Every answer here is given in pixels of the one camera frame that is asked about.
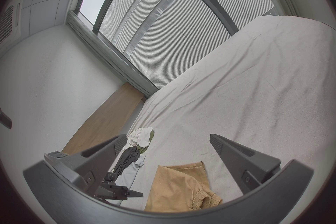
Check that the white ceiling air vent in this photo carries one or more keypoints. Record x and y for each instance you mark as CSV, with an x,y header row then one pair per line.
x,y
10,20

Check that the bed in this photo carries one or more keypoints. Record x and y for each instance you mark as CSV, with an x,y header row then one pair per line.
x,y
236,86

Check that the black garment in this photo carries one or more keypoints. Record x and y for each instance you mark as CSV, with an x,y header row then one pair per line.
x,y
128,158

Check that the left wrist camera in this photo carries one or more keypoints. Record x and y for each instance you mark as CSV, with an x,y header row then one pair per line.
x,y
110,176

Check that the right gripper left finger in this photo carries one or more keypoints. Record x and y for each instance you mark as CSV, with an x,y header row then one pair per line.
x,y
89,167

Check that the pale blue garment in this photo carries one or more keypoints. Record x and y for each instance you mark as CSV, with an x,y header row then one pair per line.
x,y
128,175

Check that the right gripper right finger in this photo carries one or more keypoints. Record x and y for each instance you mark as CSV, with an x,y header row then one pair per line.
x,y
249,167

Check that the window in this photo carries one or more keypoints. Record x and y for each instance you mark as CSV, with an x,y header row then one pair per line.
x,y
183,20

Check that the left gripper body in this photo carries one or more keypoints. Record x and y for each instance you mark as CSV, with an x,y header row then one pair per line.
x,y
112,191

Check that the tan shorts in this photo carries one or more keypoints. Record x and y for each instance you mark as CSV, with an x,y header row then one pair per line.
x,y
173,188

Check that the green garment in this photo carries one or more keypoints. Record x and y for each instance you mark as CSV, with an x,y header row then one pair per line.
x,y
151,139

